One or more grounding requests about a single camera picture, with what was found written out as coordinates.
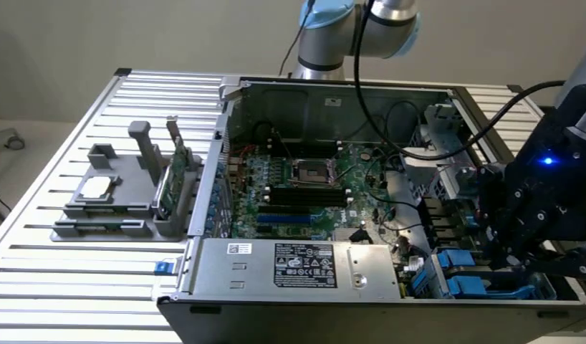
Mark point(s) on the disk with blue carrier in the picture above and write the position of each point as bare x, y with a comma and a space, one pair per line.
456, 258

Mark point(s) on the silver chipset heatsink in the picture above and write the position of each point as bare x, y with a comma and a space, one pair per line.
344, 234

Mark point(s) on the green graphics card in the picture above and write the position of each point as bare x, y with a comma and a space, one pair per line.
174, 179

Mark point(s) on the grey parts rack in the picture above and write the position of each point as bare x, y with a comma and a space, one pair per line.
129, 193

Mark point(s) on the black RAM slot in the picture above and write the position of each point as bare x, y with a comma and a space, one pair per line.
308, 189
308, 198
308, 203
308, 194
305, 141
305, 150
305, 155
305, 145

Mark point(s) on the disk bay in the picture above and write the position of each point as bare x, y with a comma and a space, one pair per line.
501, 283

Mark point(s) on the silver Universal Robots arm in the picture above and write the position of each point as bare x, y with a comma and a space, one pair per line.
320, 46

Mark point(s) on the CPU socket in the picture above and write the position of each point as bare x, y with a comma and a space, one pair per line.
313, 173

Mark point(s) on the small white sticker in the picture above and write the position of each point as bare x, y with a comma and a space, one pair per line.
237, 248

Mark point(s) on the white case sticker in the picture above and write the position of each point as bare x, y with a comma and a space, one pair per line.
333, 101

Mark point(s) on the green motherboard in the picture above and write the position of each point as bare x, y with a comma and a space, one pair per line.
320, 215

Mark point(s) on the black power supply label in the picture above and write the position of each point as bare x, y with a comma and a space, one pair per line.
304, 265

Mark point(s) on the open black PC case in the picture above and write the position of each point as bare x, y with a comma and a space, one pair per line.
273, 319

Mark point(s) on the black expansion slot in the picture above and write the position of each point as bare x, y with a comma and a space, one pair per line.
278, 208

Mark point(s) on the blue plastic clip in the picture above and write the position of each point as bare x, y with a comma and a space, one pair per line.
161, 267

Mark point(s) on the silver power supply unit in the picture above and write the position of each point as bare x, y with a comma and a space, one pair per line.
253, 276

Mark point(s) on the metal drive cage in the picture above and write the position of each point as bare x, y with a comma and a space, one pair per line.
440, 172

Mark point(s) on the blue expansion slot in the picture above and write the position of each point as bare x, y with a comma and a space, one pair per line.
282, 217

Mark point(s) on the silver CPU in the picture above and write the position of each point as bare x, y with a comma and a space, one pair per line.
97, 187

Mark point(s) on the coin cell battery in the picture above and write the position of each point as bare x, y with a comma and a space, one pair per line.
365, 156

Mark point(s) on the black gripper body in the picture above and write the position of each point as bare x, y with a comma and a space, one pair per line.
549, 168

